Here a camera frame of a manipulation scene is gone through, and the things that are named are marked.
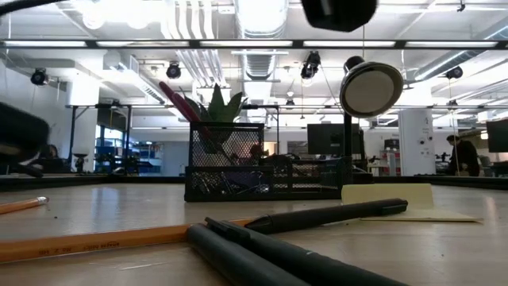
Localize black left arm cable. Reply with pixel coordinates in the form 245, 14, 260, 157
0, 0, 69, 17

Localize black binder clip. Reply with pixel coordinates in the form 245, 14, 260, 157
192, 171, 233, 196

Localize silver ventilation duct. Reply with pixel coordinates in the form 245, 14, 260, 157
233, 0, 290, 81

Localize black mesh desk organizer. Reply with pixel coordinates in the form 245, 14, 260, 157
184, 122, 354, 203

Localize person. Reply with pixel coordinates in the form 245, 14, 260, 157
37, 144, 61, 172
445, 134, 482, 177

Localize black ceiling spotlight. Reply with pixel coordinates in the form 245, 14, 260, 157
299, 50, 322, 81
30, 67, 50, 87
444, 65, 464, 81
165, 61, 183, 80

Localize orange wooden pencil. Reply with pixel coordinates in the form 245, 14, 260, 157
0, 217, 256, 265
0, 195, 50, 216

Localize yellow sticky note pad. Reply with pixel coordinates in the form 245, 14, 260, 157
341, 183, 483, 222

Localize black computer monitor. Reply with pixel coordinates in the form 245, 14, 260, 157
486, 118, 508, 154
306, 122, 362, 157

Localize black gooseneck desk lamp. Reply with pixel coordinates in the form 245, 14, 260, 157
339, 55, 405, 186

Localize black rail with light strips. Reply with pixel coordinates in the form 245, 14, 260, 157
0, 38, 508, 51

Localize red pen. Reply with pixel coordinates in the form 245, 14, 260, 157
158, 81, 223, 160

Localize snake plant in white pot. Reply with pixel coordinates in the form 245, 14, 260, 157
180, 83, 249, 156

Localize black metal station frame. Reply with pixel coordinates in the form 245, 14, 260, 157
65, 102, 135, 176

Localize black ballpoint pen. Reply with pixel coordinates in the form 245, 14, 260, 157
204, 216, 410, 286
244, 198, 409, 235
186, 223, 311, 286

